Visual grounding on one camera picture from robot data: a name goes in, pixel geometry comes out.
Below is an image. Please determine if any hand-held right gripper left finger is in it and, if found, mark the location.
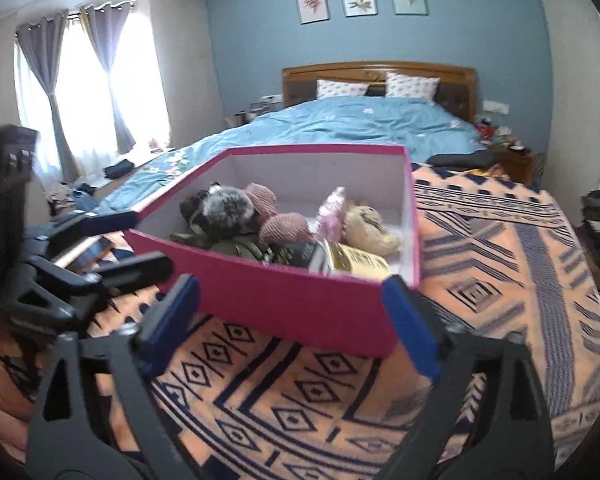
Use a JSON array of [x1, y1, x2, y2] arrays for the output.
[[26, 274, 201, 480]]

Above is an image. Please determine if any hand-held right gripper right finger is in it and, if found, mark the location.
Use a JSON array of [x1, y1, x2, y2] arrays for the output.
[[382, 275, 553, 480]]

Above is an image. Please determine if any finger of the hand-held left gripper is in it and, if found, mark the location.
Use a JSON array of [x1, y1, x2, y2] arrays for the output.
[[25, 210, 141, 257], [65, 254, 175, 306]]

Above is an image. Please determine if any black smartphone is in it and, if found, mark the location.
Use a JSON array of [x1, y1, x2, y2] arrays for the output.
[[55, 236, 115, 273]]

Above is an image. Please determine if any yellow carton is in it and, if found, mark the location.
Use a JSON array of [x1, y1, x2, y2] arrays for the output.
[[307, 240, 393, 278]]

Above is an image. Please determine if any green dinosaur plush toy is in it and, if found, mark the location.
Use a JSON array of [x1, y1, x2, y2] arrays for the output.
[[170, 230, 268, 263]]

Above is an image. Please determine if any brown koala plush toy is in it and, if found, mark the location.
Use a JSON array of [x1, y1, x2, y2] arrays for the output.
[[179, 182, 258, 238]]

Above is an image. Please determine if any beige plush bear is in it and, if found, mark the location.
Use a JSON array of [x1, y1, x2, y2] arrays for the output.
[[342, 202, 402, 256]]

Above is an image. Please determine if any pink cardboard box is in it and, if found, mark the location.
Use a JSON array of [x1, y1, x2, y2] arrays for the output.
[[122, 143, 422, 359]]

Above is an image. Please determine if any pink patterned folding umbrella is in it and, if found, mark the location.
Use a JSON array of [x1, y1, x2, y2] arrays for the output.
[[314, 186, 351, 243]]

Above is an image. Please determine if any pink knitted plush toy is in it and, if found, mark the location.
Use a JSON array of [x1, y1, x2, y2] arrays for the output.
[[242, 182, 316, 248]]

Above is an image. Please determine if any person's left forearm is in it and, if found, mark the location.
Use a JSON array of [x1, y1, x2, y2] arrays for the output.
[[0, 345, 36, 466]]

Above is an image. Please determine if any blue denim garment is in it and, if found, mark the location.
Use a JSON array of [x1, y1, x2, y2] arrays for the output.
[[72, 182, 103, 213]]

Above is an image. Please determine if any orange patterned blanket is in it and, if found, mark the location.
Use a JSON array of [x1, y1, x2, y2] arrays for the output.
[[0, 160, 600, 480]]

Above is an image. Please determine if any grey curtain panel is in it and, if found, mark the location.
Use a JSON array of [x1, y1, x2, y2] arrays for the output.
[[79, 2, 137, 153], [15, 12, 81, 183]]

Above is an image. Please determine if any dark grey folded garment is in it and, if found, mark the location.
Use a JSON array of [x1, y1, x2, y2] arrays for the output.
[[426, 150, 501, 170]]

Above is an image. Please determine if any beige wardrobe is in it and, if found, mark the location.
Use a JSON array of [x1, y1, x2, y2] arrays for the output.
[[530, 0, 600, 196], [147, 0, 216, 148]]

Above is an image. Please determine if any bedside shelf with bottles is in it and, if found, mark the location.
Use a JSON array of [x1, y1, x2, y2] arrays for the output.
[[225, 102, 271, 128]]

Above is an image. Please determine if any bedside small clutter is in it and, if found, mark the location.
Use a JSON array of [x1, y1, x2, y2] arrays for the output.
[[475, 115, 528, 153]]

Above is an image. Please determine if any blue floral duvet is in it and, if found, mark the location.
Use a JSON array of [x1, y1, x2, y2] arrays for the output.
[[92, 96, 486, 216]]

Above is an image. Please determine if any white patterned pillow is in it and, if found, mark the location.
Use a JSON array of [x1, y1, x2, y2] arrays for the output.
[[316, 78, 370, 101], [385, 72, 441, 100]]

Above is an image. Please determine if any wooden headboard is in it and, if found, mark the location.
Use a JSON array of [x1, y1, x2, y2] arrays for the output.
[[281, 61, 478, 122]]

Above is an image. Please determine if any framed pink flower picture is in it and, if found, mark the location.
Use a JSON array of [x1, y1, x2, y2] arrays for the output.
[[295, 0, 328, 25]]

